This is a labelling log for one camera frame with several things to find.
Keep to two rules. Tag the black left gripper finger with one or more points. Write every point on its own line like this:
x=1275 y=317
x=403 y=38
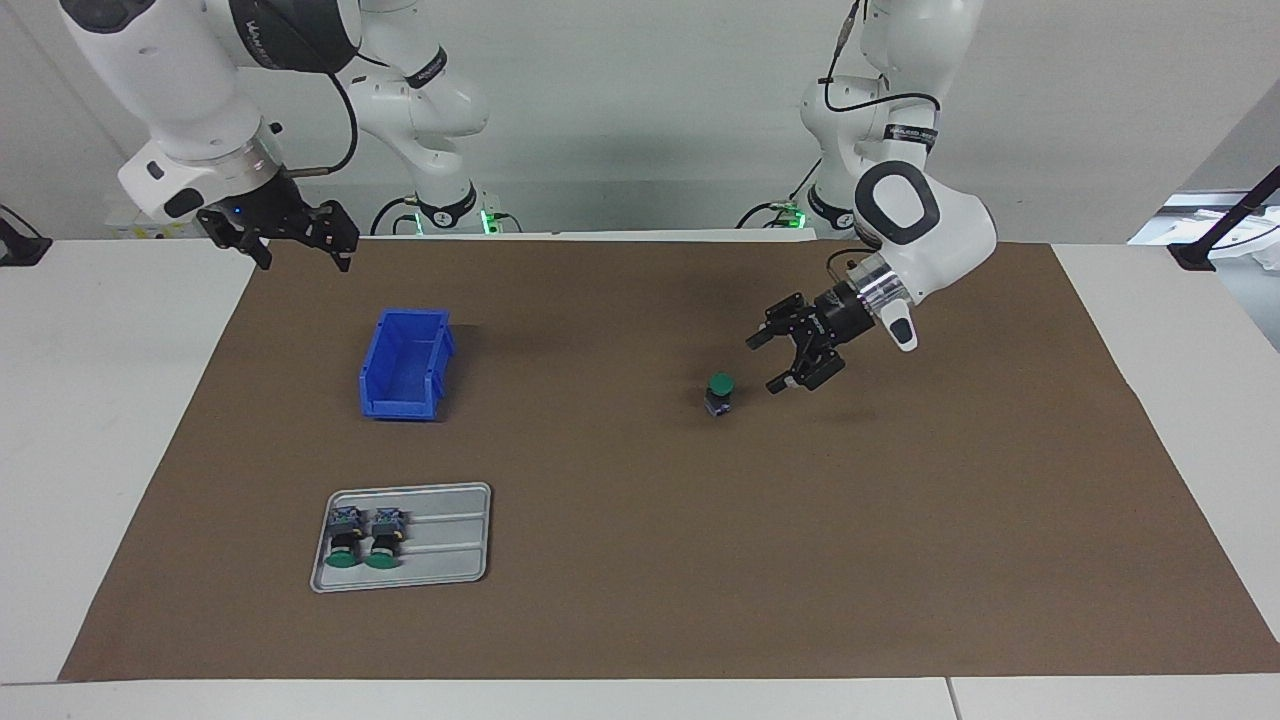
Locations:
x=790 y=318
x=815 y=365

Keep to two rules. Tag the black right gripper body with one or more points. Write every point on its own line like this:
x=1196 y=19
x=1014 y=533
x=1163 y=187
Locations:
x=265 y=212

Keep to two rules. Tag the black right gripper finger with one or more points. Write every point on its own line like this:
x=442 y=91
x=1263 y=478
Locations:
x=225 y=228
x=335 y=225

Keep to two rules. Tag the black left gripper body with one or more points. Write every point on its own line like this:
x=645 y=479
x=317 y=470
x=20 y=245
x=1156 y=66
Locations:
x=842 y=310

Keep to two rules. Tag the green push button switch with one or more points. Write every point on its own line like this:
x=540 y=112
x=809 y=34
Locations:
x=345 y=530
x=720 y=384
x=386 y=530

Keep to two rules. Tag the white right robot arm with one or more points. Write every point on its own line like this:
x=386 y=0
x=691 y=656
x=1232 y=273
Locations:
x=180 y=90

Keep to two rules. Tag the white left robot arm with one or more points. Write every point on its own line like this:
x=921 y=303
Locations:
x=930 y=230

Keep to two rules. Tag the white and yellow box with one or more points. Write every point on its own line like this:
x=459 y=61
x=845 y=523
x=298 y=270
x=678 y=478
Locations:
x=125 y=225

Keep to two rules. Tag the blue plastic storage bin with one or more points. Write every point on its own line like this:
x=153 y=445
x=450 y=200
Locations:
x=405 y=350

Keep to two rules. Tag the brown table mat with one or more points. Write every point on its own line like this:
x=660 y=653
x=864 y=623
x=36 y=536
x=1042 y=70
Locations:
x=800 y=550

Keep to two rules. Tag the black table clamp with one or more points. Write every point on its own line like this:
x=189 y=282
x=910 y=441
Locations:
x=20 y=248

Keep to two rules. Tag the silver metal tray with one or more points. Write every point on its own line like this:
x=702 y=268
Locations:
x=450 y=560

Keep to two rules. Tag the black angled stand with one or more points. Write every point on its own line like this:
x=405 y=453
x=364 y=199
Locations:
x=1195 y=255

